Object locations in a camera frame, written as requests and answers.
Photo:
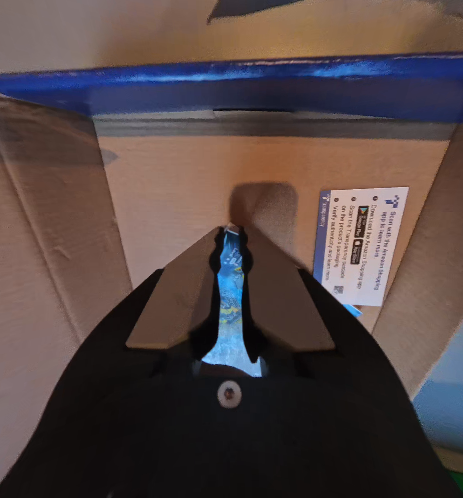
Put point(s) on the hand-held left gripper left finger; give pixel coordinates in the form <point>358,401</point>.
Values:
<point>173,303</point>

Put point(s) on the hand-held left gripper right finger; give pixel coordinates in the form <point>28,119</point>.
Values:
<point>286,307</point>

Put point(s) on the blue robot picture booklet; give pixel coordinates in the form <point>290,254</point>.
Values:
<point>229,303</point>

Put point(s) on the blue cardboard kit box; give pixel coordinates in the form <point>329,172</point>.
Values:
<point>177,175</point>

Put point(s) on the white label sticker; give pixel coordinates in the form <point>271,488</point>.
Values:
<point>364,253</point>

